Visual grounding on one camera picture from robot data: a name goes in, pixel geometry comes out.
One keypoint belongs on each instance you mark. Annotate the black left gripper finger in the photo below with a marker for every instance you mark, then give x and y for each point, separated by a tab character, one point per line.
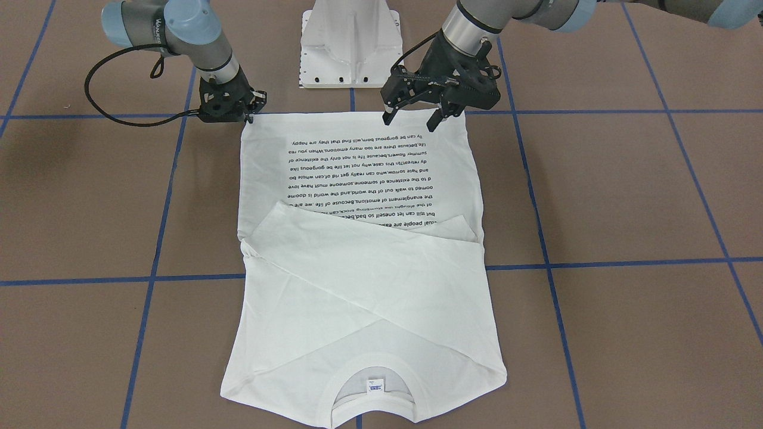
389	112
443	111

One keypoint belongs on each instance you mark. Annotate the white central mounting column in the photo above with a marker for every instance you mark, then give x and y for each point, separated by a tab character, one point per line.
348	44

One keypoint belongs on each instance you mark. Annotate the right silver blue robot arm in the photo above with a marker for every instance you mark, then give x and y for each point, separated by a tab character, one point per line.
183	28

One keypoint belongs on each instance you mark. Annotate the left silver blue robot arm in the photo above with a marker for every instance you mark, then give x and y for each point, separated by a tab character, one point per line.
469	21

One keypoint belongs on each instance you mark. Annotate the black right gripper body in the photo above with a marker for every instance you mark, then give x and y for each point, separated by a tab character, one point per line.
240	90

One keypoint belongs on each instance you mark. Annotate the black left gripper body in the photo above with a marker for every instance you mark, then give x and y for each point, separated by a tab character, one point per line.
439	60

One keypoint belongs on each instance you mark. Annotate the white long-sleeve printed shirt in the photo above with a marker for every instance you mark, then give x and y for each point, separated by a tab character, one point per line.
366	288

